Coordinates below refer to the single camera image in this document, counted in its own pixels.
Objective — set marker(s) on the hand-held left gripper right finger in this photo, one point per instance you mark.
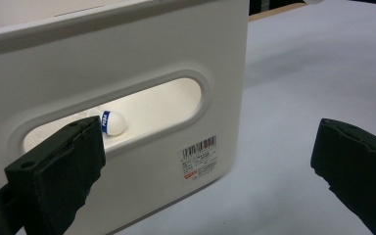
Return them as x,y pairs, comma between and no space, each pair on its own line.
359,166

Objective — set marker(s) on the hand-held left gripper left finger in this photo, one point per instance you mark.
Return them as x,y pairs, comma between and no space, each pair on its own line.
55,176

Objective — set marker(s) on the white plastic storage bin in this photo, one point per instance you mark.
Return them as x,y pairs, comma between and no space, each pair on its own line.
143,49

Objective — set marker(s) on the white feather shuttlecock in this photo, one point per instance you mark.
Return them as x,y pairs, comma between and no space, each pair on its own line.
116,124

